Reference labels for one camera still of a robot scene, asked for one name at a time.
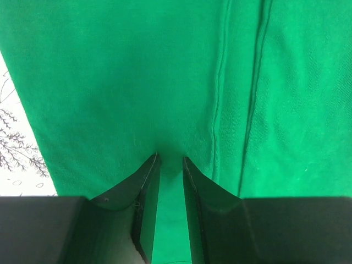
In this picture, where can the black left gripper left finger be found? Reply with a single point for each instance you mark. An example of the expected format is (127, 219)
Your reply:
(117, 226)

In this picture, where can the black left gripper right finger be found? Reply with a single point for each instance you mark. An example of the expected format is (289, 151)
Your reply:
(224, 228)

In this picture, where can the green t shirt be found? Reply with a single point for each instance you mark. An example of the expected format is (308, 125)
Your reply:
(256, 93)

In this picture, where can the floral patterned table mat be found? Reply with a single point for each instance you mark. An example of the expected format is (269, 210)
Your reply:
(23, 170)

